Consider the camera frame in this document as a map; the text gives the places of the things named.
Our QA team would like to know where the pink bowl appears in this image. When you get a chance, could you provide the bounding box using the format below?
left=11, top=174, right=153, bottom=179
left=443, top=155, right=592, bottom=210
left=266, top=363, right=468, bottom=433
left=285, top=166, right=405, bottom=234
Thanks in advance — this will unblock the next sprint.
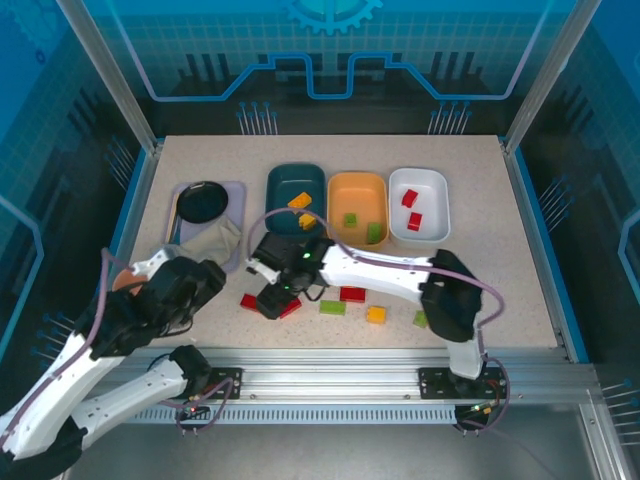
left=111, top=268, right=151, bottom=292

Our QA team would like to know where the pale green cloth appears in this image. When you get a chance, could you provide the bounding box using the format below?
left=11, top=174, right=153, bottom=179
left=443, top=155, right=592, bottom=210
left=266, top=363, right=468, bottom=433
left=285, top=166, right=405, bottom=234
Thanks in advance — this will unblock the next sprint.
left=175, top=219, right=244, bottom=266

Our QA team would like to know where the black round plate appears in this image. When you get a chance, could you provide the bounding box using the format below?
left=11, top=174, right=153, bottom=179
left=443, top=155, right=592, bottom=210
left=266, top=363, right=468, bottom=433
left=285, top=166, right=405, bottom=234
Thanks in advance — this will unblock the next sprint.
left=176, top=180, right=230, bottom=225

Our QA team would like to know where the lavender tray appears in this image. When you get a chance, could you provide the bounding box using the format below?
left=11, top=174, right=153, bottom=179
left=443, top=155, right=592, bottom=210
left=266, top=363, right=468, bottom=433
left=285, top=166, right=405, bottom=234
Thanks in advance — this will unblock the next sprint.
left=164, top=179, right=247, bottom=275

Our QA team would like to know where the orange plastic container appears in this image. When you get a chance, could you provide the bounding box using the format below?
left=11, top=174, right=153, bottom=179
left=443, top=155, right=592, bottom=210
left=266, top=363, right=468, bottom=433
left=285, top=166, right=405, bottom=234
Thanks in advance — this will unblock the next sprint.
left=326, top=171, right=390, bottom=252

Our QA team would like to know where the teal plastic container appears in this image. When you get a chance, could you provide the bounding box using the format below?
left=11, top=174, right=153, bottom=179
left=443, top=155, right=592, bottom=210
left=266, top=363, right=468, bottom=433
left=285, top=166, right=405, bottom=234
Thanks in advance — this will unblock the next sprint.
left=265, top=162, right=328, bottom=238

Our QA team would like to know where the white plastic container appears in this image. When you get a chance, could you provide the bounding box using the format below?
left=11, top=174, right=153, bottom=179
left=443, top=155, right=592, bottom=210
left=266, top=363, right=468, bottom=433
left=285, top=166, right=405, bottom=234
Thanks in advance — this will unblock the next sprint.
left=388, top=167, right=452, bottom=250

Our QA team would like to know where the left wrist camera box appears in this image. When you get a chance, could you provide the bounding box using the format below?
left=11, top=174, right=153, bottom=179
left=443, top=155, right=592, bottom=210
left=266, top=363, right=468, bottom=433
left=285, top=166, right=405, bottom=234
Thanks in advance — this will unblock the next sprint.
left=149, top=259, right=195, bottom=297

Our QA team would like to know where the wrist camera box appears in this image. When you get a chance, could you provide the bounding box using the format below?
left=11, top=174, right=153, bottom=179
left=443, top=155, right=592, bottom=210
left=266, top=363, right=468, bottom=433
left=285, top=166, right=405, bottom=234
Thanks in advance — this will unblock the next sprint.
left=149, top=259, right=195, bottom=297
left=247, top=233, right=297, bottom=281

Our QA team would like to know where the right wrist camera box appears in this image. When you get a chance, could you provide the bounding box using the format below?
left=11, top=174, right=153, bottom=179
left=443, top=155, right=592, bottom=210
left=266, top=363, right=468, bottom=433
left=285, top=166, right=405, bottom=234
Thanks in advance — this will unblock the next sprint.
left=247, top=233, right=297, bottom=281

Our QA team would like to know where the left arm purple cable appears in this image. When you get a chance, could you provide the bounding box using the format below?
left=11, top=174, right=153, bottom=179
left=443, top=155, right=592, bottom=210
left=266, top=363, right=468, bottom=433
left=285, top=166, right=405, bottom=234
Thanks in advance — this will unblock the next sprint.
left=0, top=248, right=151, bottom=446

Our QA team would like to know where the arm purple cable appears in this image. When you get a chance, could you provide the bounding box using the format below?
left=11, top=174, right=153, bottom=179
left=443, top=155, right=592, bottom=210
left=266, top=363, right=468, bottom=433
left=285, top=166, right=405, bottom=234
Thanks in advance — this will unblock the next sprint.
left=0, top=248, right=151, bottom=446
left=243, top=207, right=506, bottom=361

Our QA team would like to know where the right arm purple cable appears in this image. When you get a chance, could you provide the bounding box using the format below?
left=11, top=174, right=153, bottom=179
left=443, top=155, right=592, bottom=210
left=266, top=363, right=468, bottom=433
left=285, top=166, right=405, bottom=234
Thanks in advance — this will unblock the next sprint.
left=243, top=207, right=506, bottom=361

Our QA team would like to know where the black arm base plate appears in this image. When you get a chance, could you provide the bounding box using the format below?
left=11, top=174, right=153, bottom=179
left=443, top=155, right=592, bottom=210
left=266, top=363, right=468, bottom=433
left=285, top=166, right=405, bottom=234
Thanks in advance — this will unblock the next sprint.
left=189, top=367, right=245, bottom=401
left=417, top=367, right=510, bottom=401

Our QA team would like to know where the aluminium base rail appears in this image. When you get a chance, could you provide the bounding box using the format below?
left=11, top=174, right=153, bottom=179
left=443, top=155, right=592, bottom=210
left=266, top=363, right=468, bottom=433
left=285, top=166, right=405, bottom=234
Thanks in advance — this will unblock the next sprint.
left=99, top=347, right=596, bottom=406

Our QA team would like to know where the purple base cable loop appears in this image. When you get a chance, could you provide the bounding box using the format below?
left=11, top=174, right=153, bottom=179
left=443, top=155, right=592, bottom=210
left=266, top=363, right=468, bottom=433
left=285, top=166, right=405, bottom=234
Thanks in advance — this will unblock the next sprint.
left=174, top=377, right=236, bottom=436
left=454, top=357, right=511, bottom=436

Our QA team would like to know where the white slotted cable duct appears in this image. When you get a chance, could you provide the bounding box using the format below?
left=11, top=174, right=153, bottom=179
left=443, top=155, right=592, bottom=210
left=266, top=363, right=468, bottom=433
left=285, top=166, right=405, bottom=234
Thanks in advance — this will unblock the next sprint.
left=124, top=405, right=459, bottom=425

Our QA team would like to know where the aluminium frame post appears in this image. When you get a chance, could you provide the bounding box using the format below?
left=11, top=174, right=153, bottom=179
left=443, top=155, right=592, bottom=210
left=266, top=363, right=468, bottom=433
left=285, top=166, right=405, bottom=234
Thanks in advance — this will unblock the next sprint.
left=502, top=0, right=604, bottom=154
left=55, top=0, right=164, bottom=154

